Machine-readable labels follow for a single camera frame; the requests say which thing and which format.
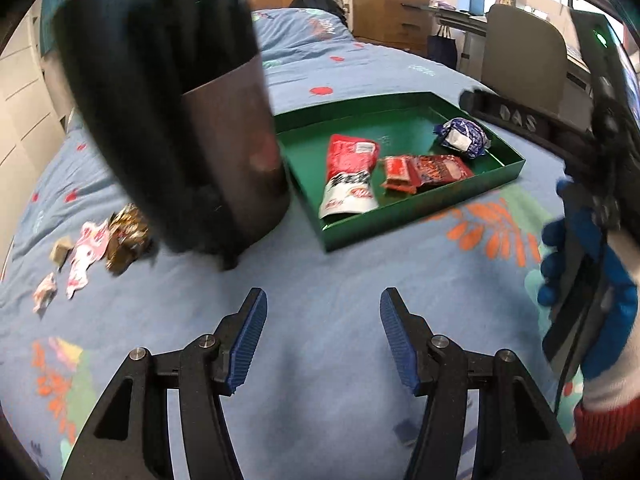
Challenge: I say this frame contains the black cable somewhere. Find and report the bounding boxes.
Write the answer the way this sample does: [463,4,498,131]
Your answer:
[554,305,601,413]

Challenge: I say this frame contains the olive green candy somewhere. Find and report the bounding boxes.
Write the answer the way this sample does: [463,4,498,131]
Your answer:
[50,237,76,267]

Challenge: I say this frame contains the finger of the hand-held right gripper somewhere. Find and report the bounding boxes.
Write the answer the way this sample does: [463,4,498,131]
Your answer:
[459,87,501,122]

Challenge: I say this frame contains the blue and white snack packet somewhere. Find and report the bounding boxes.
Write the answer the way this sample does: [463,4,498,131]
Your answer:
[433,117,493,160]

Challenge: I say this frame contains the dark red snack packet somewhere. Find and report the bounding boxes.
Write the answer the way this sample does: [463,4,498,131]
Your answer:
[407,154,475,190]

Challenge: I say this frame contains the black electric kettle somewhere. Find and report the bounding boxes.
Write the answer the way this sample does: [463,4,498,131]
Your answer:
[52,0,292,272]

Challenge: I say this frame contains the pink cartoon packet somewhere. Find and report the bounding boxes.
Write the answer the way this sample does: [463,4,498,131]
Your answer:
[65,220,112,301]

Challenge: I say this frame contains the small red candy packet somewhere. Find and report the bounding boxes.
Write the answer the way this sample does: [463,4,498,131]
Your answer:
[381,156,418,195]

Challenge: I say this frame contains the pink and white candy wrapper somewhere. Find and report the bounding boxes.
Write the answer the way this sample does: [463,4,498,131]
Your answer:
[32,272,58,316]

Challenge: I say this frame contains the person's right forearm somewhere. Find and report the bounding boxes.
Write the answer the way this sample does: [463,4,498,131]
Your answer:
[572,400,640,458]

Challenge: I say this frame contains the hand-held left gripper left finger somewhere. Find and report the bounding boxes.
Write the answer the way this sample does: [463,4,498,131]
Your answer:
[61,287,268,480]

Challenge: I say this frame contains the green tray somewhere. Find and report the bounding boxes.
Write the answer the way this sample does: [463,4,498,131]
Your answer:
[272,91,527,253]

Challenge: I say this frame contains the black backpack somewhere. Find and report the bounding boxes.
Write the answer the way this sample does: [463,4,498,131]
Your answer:
[289,0,351,26]

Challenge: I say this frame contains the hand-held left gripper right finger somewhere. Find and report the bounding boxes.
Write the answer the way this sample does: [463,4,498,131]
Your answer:
[380,287,583,480]

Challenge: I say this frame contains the person's right hand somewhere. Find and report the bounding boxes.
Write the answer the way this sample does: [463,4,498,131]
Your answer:
[537,180,640,411]

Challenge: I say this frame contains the white wardrobe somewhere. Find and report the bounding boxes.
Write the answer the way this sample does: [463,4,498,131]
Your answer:
[0,10,71,271]

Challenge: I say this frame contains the grey office chair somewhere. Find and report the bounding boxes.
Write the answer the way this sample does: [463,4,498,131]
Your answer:
[482,3,568,121]

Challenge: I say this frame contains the red and white snack pouch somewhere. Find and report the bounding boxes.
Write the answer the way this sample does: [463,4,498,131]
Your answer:
[318,133,379,220]

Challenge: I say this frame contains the dark blue shopping bag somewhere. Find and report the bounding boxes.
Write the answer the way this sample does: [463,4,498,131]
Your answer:
[428,25,458,68]

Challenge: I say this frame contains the wooden dresser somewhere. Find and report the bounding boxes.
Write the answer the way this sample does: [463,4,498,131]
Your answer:
[351,0,441,56]

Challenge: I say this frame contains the desk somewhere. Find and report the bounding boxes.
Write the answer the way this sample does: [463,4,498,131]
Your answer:
[432,5,596,93]

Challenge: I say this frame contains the teal curtain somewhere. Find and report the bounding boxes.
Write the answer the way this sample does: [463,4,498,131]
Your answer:
[39,0,63,56]

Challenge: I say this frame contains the brown and gold snack packet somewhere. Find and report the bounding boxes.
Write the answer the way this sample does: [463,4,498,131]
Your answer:
[104,204,153,275]

